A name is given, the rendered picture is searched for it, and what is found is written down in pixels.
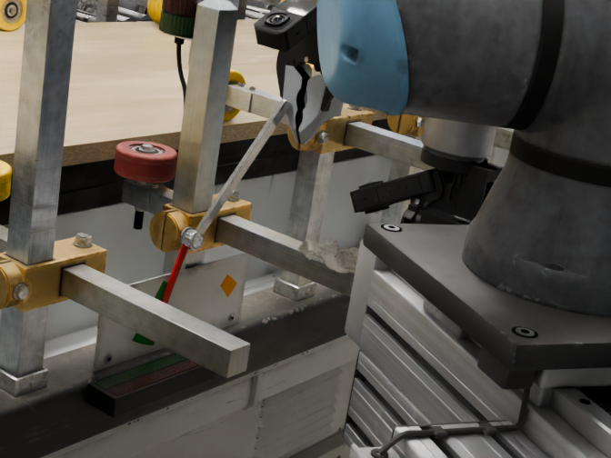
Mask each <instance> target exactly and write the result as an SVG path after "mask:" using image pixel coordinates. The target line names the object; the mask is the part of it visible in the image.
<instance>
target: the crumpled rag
mask: <svg viewBox="0 0 611 458"><path fill-rule="evenodd" d="M298 250H300V251H301V253H303V254H304V255H305V258H308V259H309V260H311V259H313V260H317V261H320V262H321V263H322V264H326V267H329V269H331V270H335V271H337V272H339V273H355V272H356V263H357V257H358V253H359V249H357V248H355V247H352V248H348V249H346V248H341V249H340V248H339V246H338V244H337V241H336V240H334V241H332V240H331V239H328V240H326V241H324V242H323V243H322V244H318V243H317V242H316V241H313V242H311V241H309V240H308V239H307V240H305V241H304V242H302V243H301V245H300V246H299V247H298Z"/></svg>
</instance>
